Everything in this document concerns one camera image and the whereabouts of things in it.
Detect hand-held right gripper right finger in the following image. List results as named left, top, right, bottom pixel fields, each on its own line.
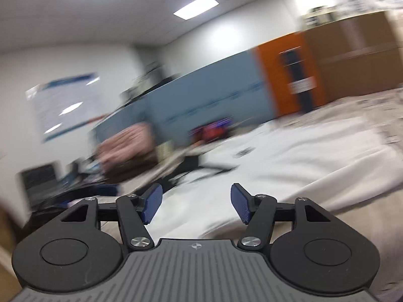
left=231, top=183, right=336, bottom=252

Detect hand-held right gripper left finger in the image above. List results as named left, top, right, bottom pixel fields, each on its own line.
left=58, top=183, right=163, bottom=252

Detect white garment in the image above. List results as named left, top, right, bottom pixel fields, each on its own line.
left=164, top=116, right=403, bottom=238

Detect pink cloth pile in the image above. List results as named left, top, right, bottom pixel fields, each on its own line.
left=95, top=122, right=158, bottom=181

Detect red item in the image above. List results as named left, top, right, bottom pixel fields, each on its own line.
left=191, top=118, right=234, bottom=146

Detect blue partition panel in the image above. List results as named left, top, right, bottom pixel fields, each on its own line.
left=91, top=49, right=278, bottom=164

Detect black office chair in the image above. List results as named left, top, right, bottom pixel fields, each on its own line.
left=19, top=161, right=65, bottom=210

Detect orange panel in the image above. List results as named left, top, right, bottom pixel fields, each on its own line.
left=254, top=32, right=325, bottom=118

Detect patterned beige bed sheet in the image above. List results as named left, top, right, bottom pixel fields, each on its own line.
left=189, top=86, right=403, bottom=302

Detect brown cardboard panel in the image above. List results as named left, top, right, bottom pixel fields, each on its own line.
left=303, top=10, right=403, bottom=102

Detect ceiling light panel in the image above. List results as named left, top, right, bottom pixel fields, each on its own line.
left=173, top=0, right=220, bottom=18

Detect wall poster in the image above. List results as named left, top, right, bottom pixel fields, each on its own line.
left=26, top=72, right=102, bottom=144

